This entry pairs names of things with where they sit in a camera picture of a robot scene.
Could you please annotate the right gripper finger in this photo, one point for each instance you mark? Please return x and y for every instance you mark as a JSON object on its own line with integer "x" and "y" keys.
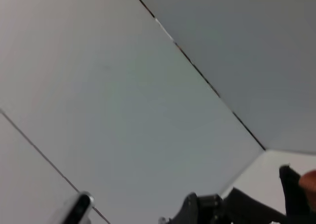
{"x": 197, "y": 208}
{"x": 80, "y": 206}

